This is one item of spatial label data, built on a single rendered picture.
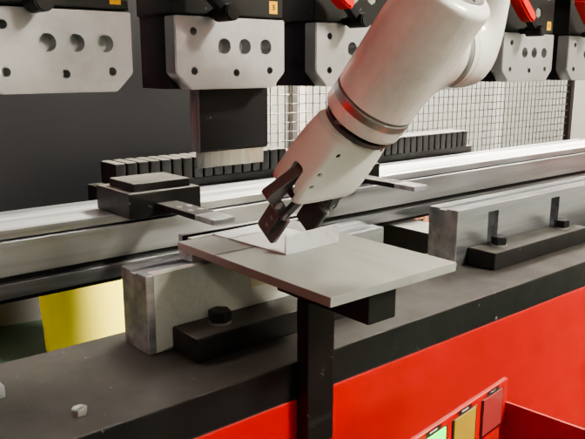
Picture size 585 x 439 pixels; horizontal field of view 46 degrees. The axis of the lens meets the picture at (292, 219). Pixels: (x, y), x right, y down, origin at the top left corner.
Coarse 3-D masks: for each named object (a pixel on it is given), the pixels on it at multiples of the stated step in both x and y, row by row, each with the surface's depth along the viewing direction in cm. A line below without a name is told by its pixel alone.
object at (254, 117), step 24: (192, 96) 82; (216, 96) 82; (240, 96) 84; (264, 96) 87; (192, 120) 83; (216, 120) 83; (240, 120) 85; (264, 120) 87; (192, 144) 83; (216, 144) 83; (240, 144) 86; (264, 144) 88
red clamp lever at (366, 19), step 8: (336, 0) 84; (344, 0) 83; (352, 0) 84; (344, 8) 85; (352, 8) 85; (352, 16) 86; (360, 16) 85; (368, 16) 86; (344, 24) 88; (352, 24) 87; (360, 24) 86; (368, 24) 86
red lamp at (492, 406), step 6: (498, 390) 81; (492, 396) 80; (498, 396) 81; (486, 402) 79; (492, 402) 80; (498, 402) 81; (486, 408) 79; (492, 408) 80; (498, 408) 81; (486, 414) 79; (492, 414) 80; (498, 414) 81; (486, 420) 79; (492, 420) 80; (498, 420) 82; (486, 426) 80; (492, 426) 81; (486, 432) 80
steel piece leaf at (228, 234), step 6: (240, 228) 87; (246, 228) 87; (252, 228) 87; (258, 228) 87; (216, 234) 84; (222, 234) 84; (228, 234) 84; (234, 234) 84; (240, 234) 84; (246, 234) 84
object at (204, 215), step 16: (128, 176) 107; (144, 176) 107; (160, 176) 107; (176, 176) 107; (112, 192) 103; (128, 192) 100; (144, 192) 100; (160, 192) 102; (176, 192) 104; (192, 192) 105; (112, 208) 103; (128, 208) 99; (144, 208) 101; (160, 208) 101; (176, 208) 98; (192, 208) 98; (208, 224) 91
